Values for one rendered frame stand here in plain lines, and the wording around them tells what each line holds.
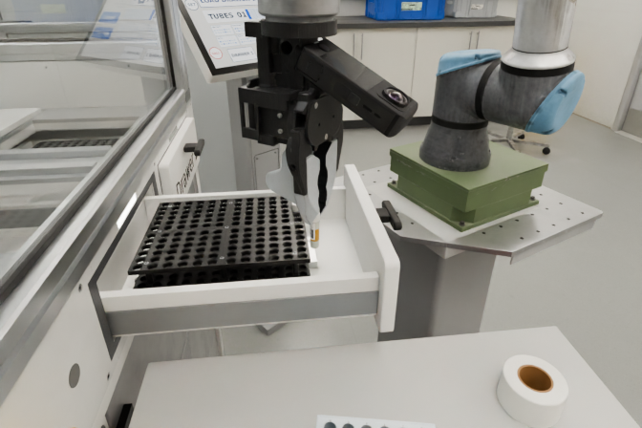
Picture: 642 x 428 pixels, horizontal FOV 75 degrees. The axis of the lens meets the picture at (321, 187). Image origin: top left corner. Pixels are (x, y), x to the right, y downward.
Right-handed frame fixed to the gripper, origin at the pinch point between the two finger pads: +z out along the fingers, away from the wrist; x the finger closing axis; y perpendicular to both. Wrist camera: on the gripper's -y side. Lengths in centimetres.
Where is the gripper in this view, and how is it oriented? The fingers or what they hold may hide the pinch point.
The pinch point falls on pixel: (318, 211)
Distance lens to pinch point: 47.2
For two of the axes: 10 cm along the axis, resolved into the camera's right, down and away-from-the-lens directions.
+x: -4.9, 3.9, -7.8
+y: -8.7, -2.2, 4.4
